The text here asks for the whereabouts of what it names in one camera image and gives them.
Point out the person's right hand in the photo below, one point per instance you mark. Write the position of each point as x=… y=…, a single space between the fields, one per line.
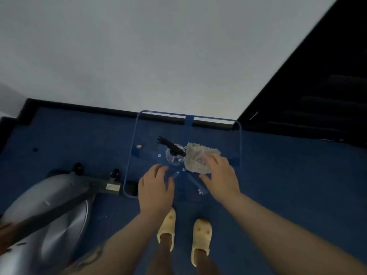
x=223 y=180

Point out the person's left hand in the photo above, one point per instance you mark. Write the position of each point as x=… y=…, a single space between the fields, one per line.
x=156 y=191

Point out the grey cleaning cloth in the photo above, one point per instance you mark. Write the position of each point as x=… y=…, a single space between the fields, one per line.
x=195 y=157

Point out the silver orange exercise bike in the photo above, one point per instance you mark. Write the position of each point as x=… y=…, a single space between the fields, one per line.
x=57 y=197

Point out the person's left forearm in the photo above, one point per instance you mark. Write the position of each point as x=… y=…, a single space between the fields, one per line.
x=120 y=246

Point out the person's right forearm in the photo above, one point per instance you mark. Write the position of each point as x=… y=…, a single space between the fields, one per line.
x=286 y=237

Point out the person's left leg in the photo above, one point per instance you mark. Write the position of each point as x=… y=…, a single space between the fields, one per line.
x=162 y=260

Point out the person's leg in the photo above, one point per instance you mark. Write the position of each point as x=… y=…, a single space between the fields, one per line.
x=162 y=260
x=206 y=267

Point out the person's right leg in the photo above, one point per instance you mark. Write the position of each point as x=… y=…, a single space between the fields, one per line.
x=206 y=267

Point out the yellow foam slipper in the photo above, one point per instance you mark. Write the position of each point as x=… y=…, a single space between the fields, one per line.
x=201 y=237
x=167 y=226

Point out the clear spray bottle black nozzle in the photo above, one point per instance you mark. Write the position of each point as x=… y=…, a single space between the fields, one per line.
x=174 y=148

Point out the clear blue acrylic side table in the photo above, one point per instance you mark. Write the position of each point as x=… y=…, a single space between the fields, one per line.
x=146 y=127

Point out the black door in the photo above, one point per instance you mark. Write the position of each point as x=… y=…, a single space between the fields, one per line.
x=315 y=97

